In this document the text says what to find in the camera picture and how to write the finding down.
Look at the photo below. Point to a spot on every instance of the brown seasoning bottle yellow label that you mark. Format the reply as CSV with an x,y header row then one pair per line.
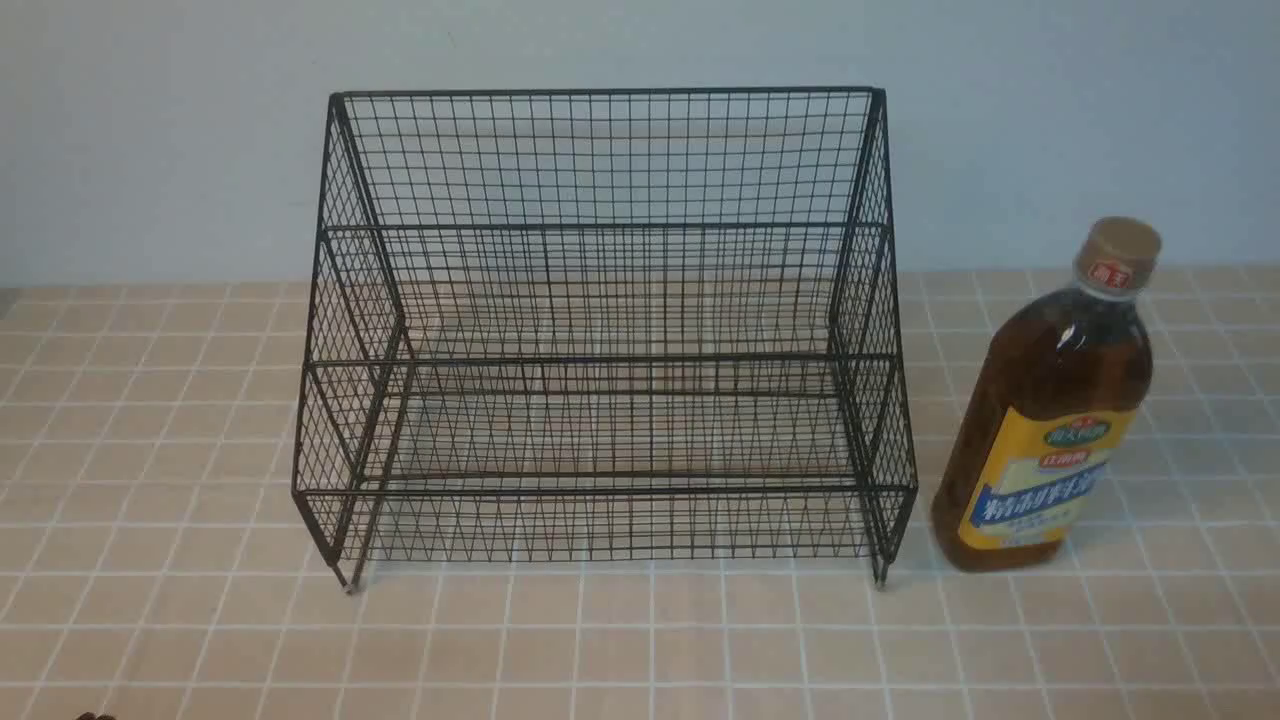
x,y
1062,382

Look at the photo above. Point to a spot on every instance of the black wire mesh shelf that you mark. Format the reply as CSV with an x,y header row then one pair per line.
x,y
604,324

